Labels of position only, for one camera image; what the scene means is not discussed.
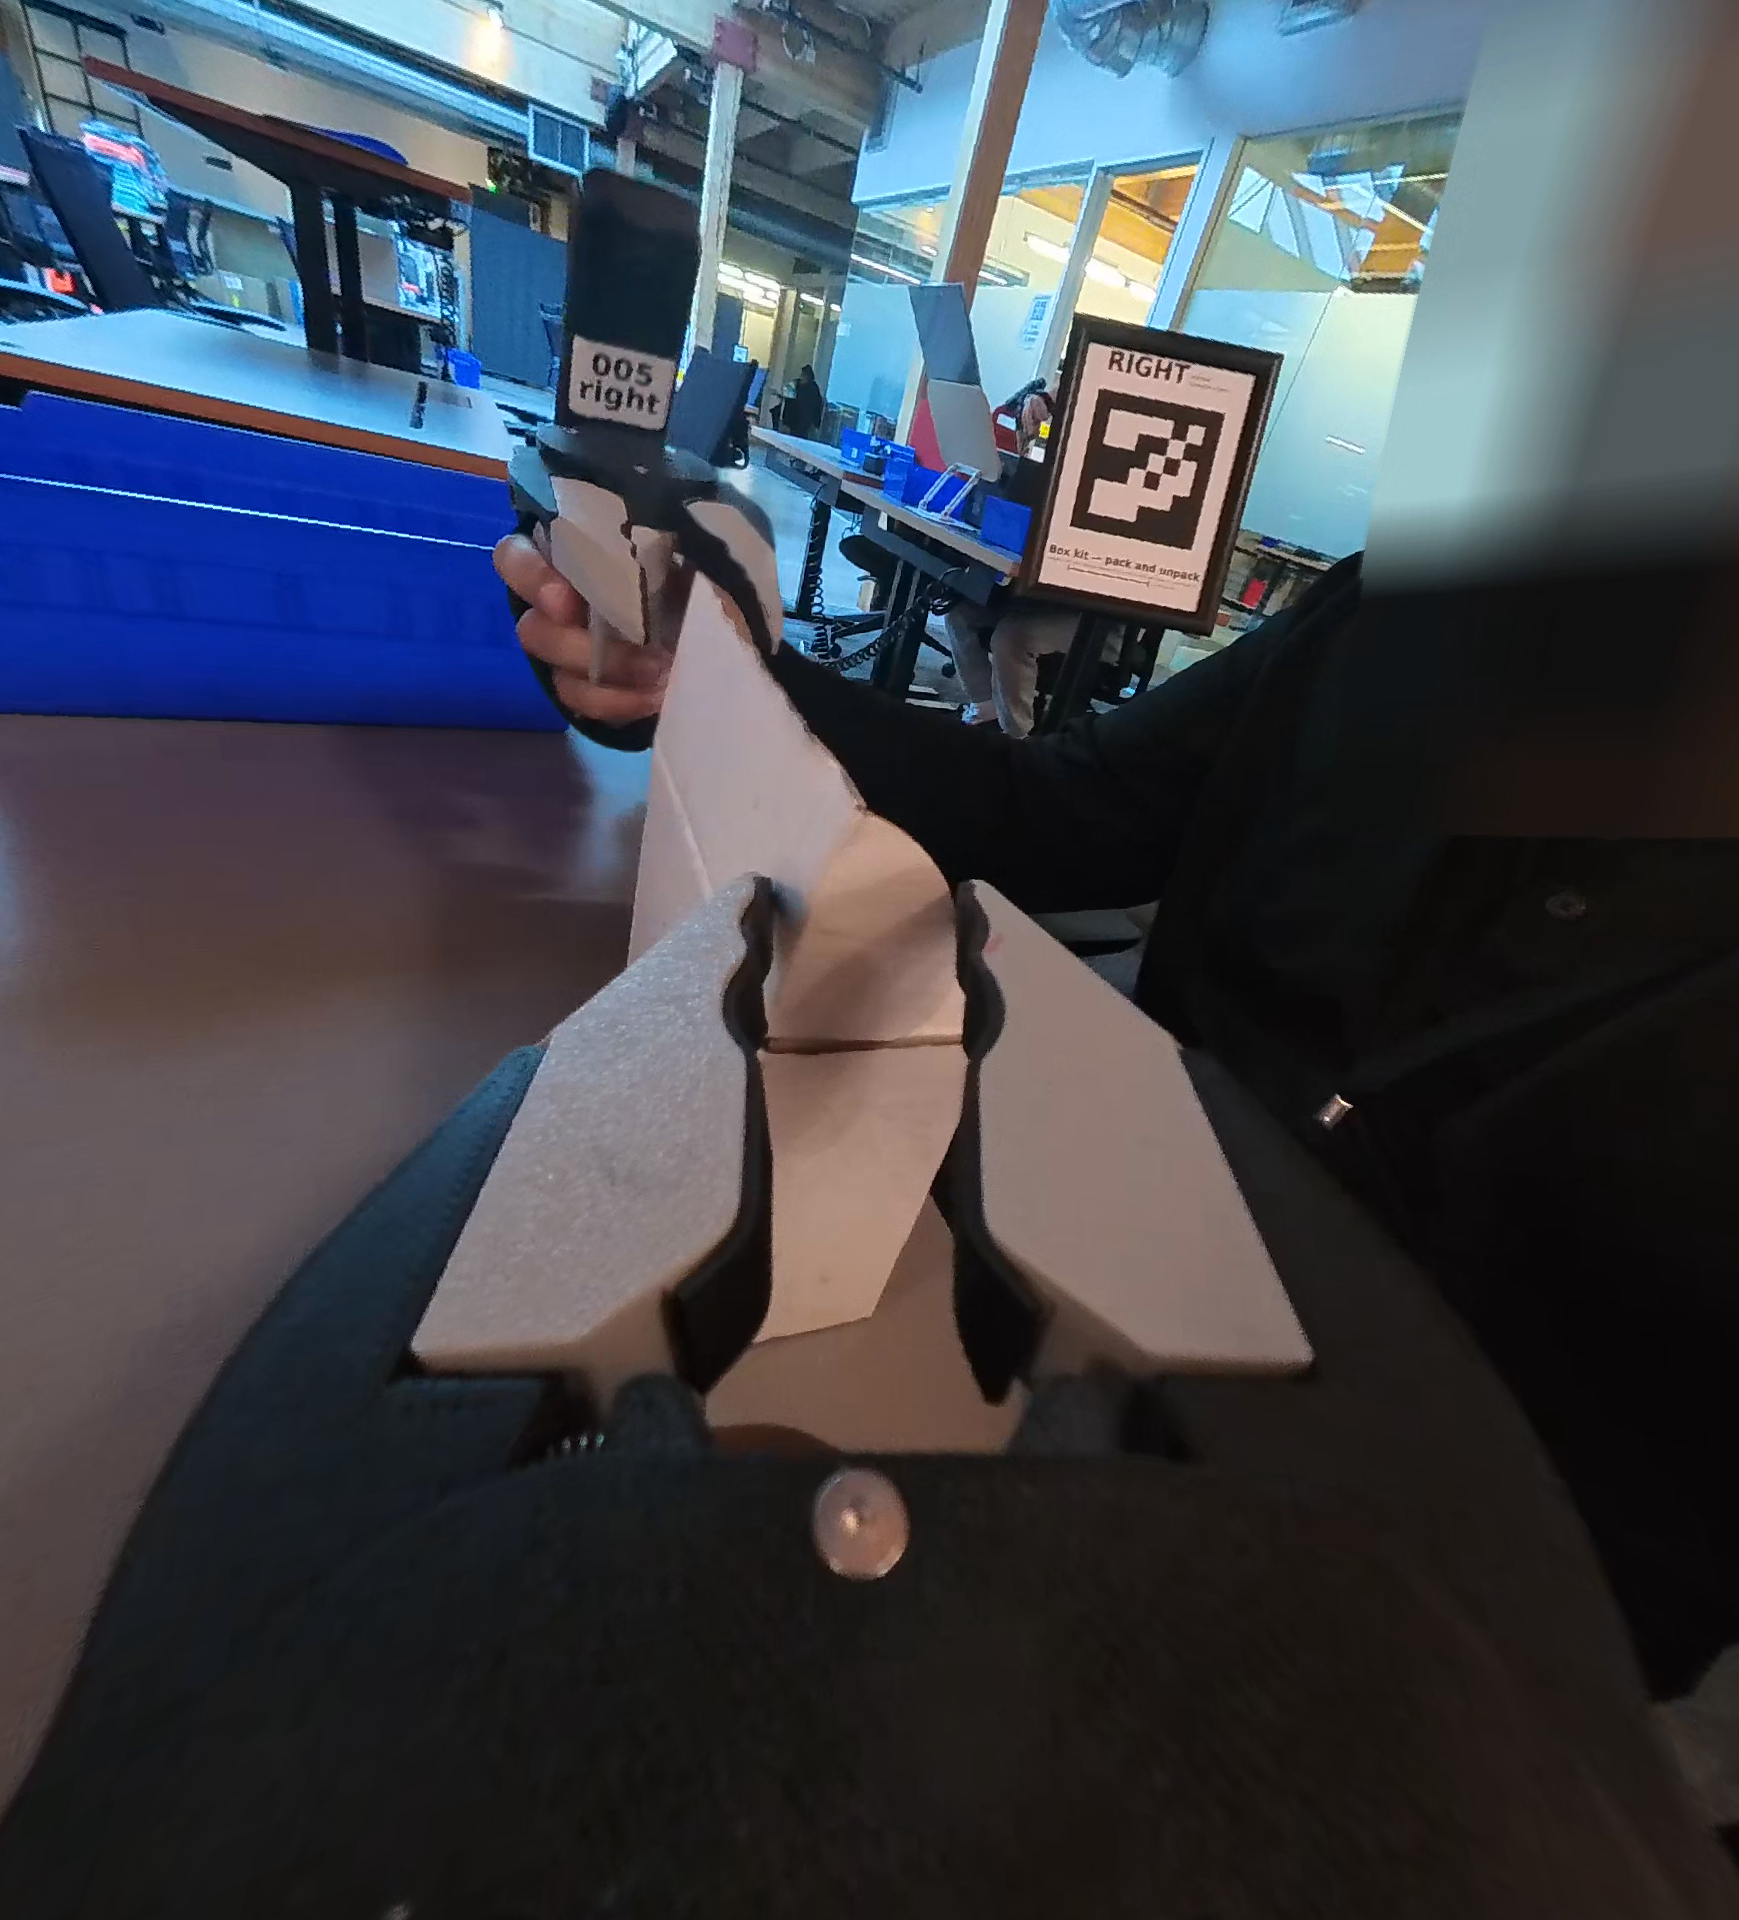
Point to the person's right forearm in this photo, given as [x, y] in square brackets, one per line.
[1034, 810]

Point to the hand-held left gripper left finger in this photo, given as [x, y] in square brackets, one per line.
[586, 1186]

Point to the silver ventilation duct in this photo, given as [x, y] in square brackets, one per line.
[1130, 29]

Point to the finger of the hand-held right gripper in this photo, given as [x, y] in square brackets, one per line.
[606, 570]
[749, 586]

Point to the long office desk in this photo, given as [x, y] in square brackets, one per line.
[839, 466]

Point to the blue plastic bin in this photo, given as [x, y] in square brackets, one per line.
[208, 602]

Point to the wooden office desk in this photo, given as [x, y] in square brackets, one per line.
[208, 373]
[284, 142]

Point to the group of black office chairs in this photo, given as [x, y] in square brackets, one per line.
[67, 220]

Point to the white mailer box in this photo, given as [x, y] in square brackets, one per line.
[749, 781]

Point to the person's right hand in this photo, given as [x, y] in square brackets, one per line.
[570, 673]

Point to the framed black marker sign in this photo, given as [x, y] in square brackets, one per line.
[1152, 466]

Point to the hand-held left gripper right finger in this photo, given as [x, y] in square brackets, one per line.
[1124, 1186]

